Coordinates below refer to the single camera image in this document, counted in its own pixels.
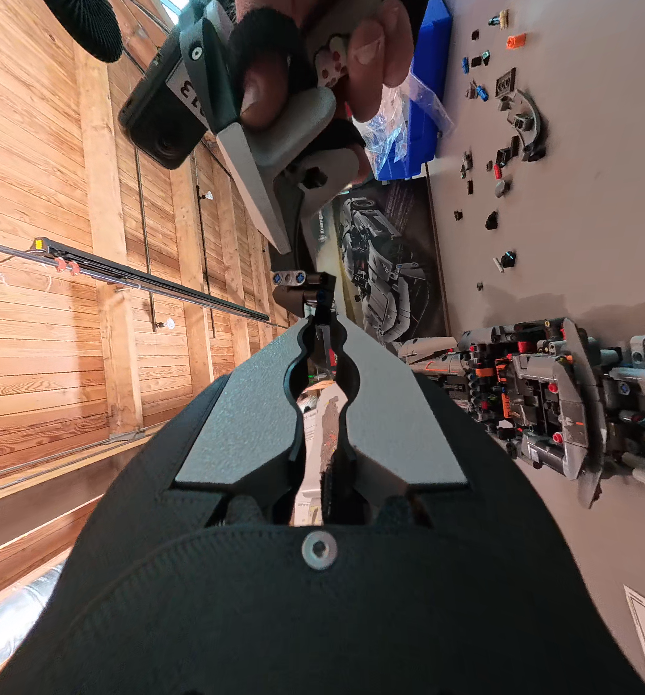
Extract scattered small lego pieces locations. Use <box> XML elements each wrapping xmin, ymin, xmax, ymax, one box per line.
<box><xmin>453</xmin><ymin>10</ymin><xmax>547</xmax><ymax>291</ymax></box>

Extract silver ventilation duct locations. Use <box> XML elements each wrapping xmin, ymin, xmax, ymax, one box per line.
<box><xmin>0</xmin><ymin>562</ymin><xmax>65</xmax><ymax>677</ymax></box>

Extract black ceiling track rail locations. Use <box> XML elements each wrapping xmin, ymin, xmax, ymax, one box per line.
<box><xmin>0</xmin><ymin>236</ymin><xmax>271</xmax><ymax>325</ymax></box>

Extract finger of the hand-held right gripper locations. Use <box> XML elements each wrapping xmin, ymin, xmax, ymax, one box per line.
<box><xmin>298</xmin><ymin>203</ymin><xmax>324</xmax><ymax>275</ymax></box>
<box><xmin>215</xmin><ymin>122</ymin><xmax>294</xmax><ymax>256</ymax></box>

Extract dark grey curved lego arch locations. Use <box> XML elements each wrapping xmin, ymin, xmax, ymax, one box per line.
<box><xmin>499</xmin><ymin>89</ymin><xmax>547</xmax><ymax>164</ymax></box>

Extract blue plastic bin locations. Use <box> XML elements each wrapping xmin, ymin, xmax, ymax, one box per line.
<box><xmin>377</xmin><ymin>0</ymin><xmax>453</xmax><ymax>181</ymax></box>

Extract black wall conduit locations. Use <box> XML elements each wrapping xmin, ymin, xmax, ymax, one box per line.
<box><xmin>194</xmin><ymin>185</ymin><xmax>217</xmax><ymax>336</ymax></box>
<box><xmin>134</xmin><ymin>147</ymin><xmax>158</xmax><ymax>333</ymax></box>

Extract black ribbed round object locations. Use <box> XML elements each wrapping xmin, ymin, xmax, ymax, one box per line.
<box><xmin>44</xmin><ymin>0</ymin><xmax>125</xmax><ymax>63</ymax></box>

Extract lego car set box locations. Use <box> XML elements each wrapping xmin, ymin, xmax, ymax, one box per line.
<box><xmin>322</xmin><ymin>176</ymin><xmax>452</xmax><ymax>356</ymax></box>

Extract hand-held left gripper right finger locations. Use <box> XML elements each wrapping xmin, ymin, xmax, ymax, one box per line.
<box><xmin>334</xmin><ymin>315</ymin><xmax>471</xmax><ymax>515</ymax></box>

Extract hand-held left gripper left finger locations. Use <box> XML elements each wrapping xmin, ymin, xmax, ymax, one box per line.
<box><xmin>175</xmin><ymin>317</ymin><xmax>310</xmax><ymax>495</ymax></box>

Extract grey lego car model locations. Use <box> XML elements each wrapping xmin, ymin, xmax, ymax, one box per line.
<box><xmin>398</xmin><ymin>316</ymin><xmax>645</xmax><ymax>509</ymax></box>

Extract clear plastic bag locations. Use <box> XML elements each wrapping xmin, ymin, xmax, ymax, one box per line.
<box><xmin>363</xmin><ymin>73</ymin><xmax>456</xmax><ymax>164</ymax></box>

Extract person's right hand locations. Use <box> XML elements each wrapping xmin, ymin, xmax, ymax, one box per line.
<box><xmin>230</xmin><ymin>0</ymin><xmax>429</xmax><ymax>129</ymax></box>

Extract black lego subassembly grey beam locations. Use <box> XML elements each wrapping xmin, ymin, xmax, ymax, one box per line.
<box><xmin>271</xmin><ymin>270</ymin><xmax>338</xmax><ymax>371</ymax></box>

